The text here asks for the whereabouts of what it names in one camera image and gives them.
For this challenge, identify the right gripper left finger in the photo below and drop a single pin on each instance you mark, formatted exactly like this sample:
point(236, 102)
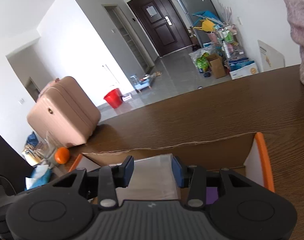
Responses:
point(112, 177)

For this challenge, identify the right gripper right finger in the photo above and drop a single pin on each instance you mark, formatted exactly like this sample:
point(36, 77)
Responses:
point(192, 178)

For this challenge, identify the translucent cotton swab bottle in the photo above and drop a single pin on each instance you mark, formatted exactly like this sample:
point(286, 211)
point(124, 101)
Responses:
point(152, 179)

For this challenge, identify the purple gear lid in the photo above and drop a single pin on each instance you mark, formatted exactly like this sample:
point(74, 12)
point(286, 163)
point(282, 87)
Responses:
point(211, 195)

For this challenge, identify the blue tissue pack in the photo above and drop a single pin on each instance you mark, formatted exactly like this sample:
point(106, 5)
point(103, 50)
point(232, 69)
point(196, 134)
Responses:
point(40, 176)

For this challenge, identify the orange fruit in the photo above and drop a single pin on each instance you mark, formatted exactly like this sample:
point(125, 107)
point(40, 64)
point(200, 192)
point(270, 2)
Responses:
point(62, 155)

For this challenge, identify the red cardboard box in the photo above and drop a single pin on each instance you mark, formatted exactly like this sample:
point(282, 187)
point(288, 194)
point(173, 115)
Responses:
point(246, 154)

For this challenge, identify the clear drinking glass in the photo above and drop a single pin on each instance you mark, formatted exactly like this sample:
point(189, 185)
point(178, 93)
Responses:
point(39, 151)

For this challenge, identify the red bucket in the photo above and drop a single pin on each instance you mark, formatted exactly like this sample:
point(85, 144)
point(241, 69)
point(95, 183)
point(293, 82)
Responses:
point(114, 98)

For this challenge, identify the pink small suitcase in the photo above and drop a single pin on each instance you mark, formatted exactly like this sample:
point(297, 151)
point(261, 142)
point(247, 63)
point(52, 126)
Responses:
point(65, 112)

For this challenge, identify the small cardboard box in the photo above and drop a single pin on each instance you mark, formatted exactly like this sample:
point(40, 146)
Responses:
point(216, 65)

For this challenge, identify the green plastic bag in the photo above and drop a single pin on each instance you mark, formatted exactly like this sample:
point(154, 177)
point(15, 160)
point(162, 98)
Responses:
point(199, 59)

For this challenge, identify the white leaning board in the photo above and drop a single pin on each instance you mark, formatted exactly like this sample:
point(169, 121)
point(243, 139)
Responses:
point(270, 57)

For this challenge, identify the yellow blue folded items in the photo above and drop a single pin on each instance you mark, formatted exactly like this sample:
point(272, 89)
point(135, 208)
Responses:
point(206, 21)

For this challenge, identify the dark entrance door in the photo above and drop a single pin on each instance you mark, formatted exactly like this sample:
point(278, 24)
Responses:
point(162, 23)

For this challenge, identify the wire storage rack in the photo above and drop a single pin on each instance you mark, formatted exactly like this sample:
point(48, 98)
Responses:
point(227, 37)

